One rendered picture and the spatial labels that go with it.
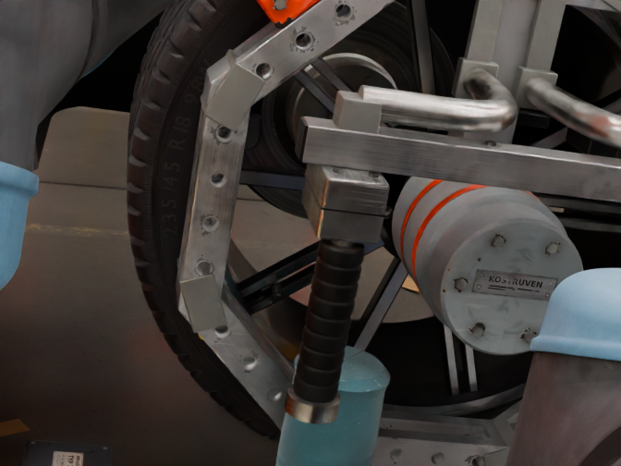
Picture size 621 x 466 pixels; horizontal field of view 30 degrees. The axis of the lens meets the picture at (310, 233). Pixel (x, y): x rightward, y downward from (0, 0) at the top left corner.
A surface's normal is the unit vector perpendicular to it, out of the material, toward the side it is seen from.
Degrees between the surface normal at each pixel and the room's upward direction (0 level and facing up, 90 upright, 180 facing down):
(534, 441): 84
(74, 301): 0
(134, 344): 0
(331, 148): 90
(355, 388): 45
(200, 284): 90
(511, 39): 90
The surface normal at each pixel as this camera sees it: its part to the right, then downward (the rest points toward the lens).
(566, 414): -0.86, -0.42
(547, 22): 0.15, 0.33
